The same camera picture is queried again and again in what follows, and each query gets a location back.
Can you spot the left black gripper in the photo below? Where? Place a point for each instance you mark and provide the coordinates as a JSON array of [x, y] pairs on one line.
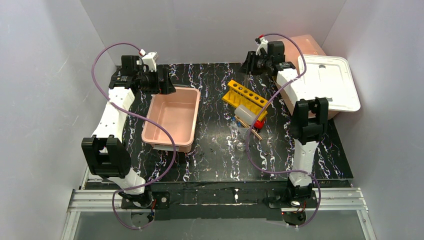
[[161, 79]]

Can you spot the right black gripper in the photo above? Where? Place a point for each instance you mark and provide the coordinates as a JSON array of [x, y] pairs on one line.
[[251, 62]]

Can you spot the clear glass test tube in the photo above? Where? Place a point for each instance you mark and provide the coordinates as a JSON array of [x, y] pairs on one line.
[[246, 80]]

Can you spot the white plastic bottle red cap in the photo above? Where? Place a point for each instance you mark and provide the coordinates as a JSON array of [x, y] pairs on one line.
[[248, 117]]

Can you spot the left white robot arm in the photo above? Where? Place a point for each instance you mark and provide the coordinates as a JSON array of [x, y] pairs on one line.
[[104, 151]]

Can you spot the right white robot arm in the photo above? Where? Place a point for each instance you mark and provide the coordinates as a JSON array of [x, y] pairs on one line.
[[309, 120]]

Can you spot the yellow test tube rack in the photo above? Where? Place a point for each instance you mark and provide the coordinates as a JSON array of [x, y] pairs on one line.
[[239, 95]]

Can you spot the open pink plastic bin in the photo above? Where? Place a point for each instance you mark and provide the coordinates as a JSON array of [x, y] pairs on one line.
[[177, 113]]

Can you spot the blue capped small vials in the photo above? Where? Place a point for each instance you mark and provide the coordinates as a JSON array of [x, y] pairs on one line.
[[238, 122]]

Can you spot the large pink storage box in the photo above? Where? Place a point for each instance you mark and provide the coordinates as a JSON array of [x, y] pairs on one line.
[[308, 46]]

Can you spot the clear plastic funnel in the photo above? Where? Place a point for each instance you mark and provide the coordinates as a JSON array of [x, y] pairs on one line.
[[239, 134]]

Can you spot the white box lid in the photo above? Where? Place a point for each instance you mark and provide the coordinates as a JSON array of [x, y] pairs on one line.
[[327, 77]]

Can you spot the clear glass beaker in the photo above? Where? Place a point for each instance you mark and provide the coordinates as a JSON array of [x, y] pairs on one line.
[[240, 145]]

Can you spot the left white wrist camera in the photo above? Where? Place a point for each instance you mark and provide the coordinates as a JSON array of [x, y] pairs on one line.
[[149, 59]]

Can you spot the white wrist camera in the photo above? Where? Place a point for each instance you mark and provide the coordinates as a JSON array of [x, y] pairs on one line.
[[262, 46], [149, 59]]

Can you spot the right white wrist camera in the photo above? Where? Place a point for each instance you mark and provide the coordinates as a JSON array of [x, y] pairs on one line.
[[262, 46]]

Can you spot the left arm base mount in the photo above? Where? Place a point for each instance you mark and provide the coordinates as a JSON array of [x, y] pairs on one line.
[[140, 203]]

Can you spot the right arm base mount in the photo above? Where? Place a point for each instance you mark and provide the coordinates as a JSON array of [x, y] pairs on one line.
[[293, 203]]

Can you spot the aluminium frame rail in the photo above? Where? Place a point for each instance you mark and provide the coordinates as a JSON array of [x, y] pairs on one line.
[[225, 211]]

